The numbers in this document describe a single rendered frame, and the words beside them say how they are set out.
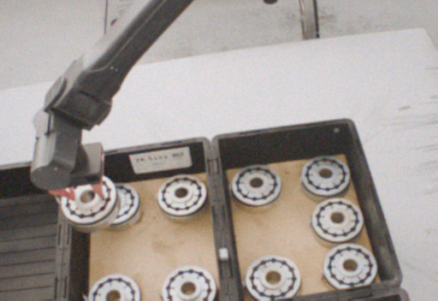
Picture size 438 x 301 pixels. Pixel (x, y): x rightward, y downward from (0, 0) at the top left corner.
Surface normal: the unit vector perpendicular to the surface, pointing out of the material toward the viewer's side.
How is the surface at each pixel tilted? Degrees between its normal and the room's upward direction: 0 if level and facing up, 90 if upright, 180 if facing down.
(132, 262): 0
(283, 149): 90
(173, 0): 89
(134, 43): 89
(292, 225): 0
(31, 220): 0
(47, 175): 90
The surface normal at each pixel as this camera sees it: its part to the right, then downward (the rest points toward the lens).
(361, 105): -0.04, -0.64
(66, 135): 0.70, -0.48
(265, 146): 0.14, 0.76
